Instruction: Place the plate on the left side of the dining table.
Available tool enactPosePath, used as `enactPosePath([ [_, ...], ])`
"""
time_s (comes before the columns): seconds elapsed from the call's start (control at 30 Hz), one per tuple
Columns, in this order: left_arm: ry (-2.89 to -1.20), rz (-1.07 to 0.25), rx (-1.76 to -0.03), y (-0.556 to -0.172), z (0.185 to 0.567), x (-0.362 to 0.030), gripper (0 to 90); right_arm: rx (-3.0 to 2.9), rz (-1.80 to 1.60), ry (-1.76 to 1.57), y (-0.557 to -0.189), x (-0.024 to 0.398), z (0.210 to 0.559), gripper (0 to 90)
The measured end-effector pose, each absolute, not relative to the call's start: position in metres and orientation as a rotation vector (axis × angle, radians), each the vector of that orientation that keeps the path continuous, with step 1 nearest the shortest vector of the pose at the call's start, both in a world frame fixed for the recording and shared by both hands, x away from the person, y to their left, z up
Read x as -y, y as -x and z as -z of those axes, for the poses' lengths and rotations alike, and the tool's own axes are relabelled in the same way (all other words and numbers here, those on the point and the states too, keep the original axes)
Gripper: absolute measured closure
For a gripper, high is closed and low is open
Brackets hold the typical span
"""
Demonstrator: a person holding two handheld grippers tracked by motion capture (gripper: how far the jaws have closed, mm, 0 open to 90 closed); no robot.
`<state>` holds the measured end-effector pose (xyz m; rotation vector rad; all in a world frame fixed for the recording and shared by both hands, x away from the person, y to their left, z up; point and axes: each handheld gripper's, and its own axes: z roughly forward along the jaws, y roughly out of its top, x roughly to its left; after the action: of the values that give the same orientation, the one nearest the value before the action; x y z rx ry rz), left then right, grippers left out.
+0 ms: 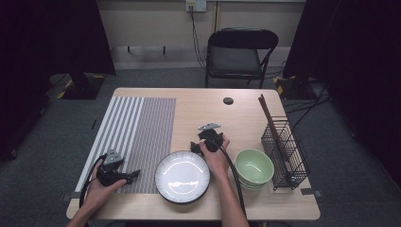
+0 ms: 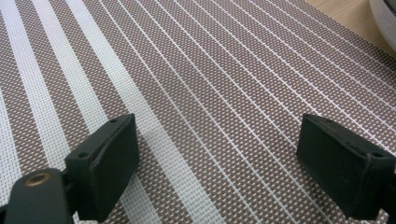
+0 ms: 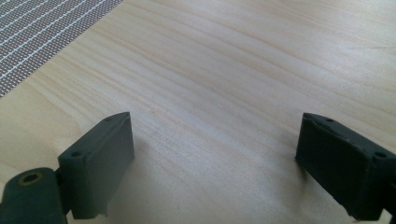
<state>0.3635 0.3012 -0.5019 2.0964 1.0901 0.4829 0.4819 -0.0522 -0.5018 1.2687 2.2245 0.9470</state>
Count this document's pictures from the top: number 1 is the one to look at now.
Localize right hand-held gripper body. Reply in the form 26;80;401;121
198;122;225;153

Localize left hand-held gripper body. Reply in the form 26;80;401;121
96;149;127;187

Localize black wire cutlery rack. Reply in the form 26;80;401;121
260;115;310;192

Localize person's left hand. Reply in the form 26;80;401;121
82;159;128;216

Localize person's right hand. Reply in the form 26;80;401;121
199;134;231;181

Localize striped woven placemat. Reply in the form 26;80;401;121
75;96;177;195

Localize stand base with hazard tape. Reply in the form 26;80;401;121
273;75;327;101
46;71;107;101

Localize black folding chair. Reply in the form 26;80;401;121
204;27;280;89

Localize black curtain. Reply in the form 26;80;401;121
282;0;401;187
0;0;116;160

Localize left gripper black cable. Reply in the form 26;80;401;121
78;152;109;209

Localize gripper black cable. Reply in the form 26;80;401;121
78;152;109;209
206;138;248;218

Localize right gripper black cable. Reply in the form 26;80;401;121
206;138;248;218

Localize black floor cable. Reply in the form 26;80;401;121
284;89;331;130

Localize black wall socket cable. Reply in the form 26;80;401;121
188;6;207;70

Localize white wall socket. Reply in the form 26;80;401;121
184;0;207;13

